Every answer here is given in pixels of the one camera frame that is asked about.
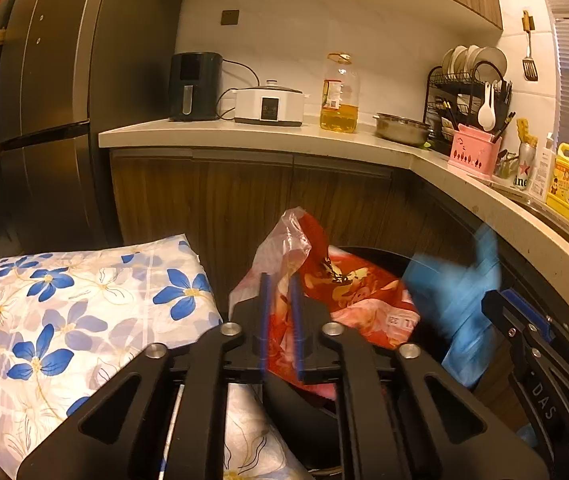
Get blue knotted plastic bag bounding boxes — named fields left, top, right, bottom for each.
left=403, top=224, right=501, bottom=388

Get red printed clear bag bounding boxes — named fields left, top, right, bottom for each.
left=229, top=207, right=420, bottom=400

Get black trash bin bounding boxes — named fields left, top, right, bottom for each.
left=258, top=245, right=486, bottom=470

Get floral blue white tablecloth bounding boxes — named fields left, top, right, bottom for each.
left=0, top=235, right=222, bottom=476

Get yellow detergent bottle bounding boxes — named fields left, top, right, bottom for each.
left=546, top=143, right=569, bottom=220

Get white slim bottle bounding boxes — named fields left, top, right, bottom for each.
left=531, top=132, right=555, bottom=203

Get wooden lower cabinets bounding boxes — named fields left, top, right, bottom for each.
left=110, top=148, right=569, bottom=411

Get pink utensil basket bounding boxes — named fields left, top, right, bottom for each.
left=448, top=125, right=501, bottom=178

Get white rice spoon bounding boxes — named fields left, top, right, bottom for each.
left=477, top=82, right=496, bottom=132

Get steel bowl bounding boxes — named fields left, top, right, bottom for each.
left=373, top=113, right=432, bottom=148

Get black dish rack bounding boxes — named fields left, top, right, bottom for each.
left=423, top=44, right=514, bottom=155

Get hanging metal spatula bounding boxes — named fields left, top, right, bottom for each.
left=522, top=10, right=539, bottom=81

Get cooking oil bottle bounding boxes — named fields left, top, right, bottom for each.
left=320, top=52, right=360, bottom=133

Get white slow cooker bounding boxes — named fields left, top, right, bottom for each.
left=234, top=84, right=305, bottom=127

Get black air fryer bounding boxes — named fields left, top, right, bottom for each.
left=168, top=52, right=222, bottom=122

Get dark steel refrigerator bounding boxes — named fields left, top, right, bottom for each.
left=0, top=0, right=181, bottom=252

